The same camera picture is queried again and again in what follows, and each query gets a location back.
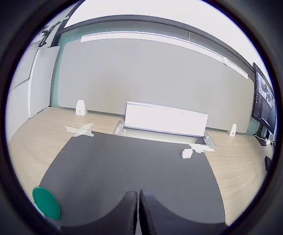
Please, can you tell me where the small white plastic terminal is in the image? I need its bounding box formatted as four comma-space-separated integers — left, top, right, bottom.
181, 148, 194, 160

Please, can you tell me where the round green lid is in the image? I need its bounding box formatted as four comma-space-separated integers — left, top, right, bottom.
32, 186, 62, 220

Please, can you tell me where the dark grey mat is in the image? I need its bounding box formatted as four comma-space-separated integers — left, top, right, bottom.
39, 132, 227, 227

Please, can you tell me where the white tape strip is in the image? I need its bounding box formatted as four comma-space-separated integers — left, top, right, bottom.
189, 143, 207, 154
63, 124, 95, 138
198, 145, 217, 153
73, 122, 94, 138

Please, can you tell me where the grey partition panel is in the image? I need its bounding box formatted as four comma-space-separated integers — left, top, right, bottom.
58, 36, 254, 135

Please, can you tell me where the black computer monitor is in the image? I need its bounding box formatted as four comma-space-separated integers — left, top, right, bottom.
252, 62, 278, 133

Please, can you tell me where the white side partition panel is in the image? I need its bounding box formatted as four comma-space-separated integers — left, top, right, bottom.
5, 46, 60, 144

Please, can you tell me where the silver cable duct socket box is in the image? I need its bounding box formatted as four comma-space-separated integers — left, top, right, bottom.
113, 119, 215, 147

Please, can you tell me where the silver hinged duct lid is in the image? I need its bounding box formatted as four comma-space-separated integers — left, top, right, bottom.
124, 101, 209, 138

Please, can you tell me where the white partition foot bracket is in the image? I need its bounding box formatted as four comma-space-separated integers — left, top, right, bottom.
75, 99, 87, 116
228, 123, 238, 137

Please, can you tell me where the white partition trim rail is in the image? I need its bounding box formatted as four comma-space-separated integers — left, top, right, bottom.
81, 31, 249, 80

